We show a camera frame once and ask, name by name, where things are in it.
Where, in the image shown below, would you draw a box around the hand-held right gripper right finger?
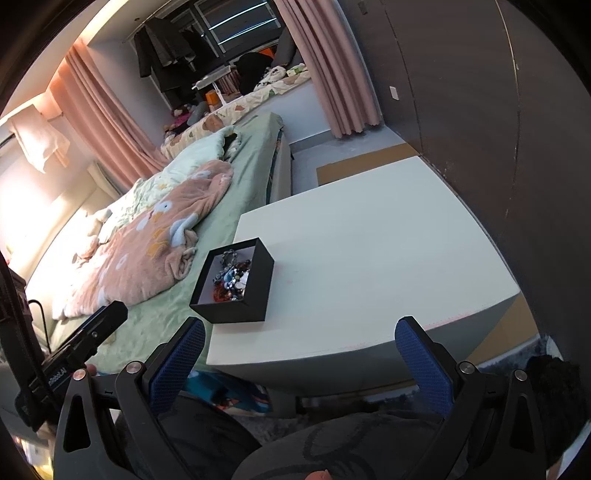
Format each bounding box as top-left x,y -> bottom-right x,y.
394,316 -> 550,480

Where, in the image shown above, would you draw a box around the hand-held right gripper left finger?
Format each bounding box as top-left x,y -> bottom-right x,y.
53,316 -> 206,480

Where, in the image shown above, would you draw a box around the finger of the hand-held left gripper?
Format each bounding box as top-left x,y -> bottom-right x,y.
46,301 -> 129,370

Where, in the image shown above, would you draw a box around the black jewelry box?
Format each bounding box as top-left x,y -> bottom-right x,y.
189,237 -> 276,324

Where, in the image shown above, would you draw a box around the colourful printed cloth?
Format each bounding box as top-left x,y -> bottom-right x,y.
187,369 -> 274,417

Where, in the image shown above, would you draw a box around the pink duck print blanket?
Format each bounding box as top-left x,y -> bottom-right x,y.
65,159 -> 234,319

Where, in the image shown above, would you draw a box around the cream plush toy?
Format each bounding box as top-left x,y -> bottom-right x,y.
74,208 -> 114,267

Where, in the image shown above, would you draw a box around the dark cloth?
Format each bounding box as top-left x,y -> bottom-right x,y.
525,355 -> 583,468

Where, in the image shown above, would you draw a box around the bed with green sheet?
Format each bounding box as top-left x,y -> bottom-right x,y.
28,111 -> 294,376

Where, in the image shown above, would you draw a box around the cream hanging cloth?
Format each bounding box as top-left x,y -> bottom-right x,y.
7,104 -> 71,174

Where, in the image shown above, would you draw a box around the light green floral quilt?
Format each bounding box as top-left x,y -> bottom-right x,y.
95,124 -> 243,241

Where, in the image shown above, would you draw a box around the pink curtain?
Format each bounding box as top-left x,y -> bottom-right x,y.
46,39 -> 170,195
274,0 -> 385,139

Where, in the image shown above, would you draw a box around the brown cardboard sheet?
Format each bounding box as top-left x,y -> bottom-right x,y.
316,142 -> 422,188

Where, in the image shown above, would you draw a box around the pile of plush toys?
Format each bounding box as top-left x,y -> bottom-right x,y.
164,104 -> 209,137

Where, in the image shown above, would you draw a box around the cream floral mattress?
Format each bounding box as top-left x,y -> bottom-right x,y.
159,69 -> 315,160

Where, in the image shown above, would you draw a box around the white folding table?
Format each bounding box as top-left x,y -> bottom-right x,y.
194,65 -> 242,108

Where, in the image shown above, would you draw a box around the dark hanging clothes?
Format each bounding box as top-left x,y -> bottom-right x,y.
134,17 -> 200,93

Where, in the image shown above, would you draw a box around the black bag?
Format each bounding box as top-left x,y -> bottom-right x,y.
237,52 -> 274,93

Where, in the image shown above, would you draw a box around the window with blinds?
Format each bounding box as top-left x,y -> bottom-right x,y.
194,0 -> 285,59

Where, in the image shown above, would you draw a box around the thin black cable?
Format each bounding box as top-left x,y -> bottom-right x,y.
28,300 -> 53,352

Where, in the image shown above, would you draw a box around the thick black cable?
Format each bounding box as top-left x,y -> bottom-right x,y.
0,251 -> 36,393

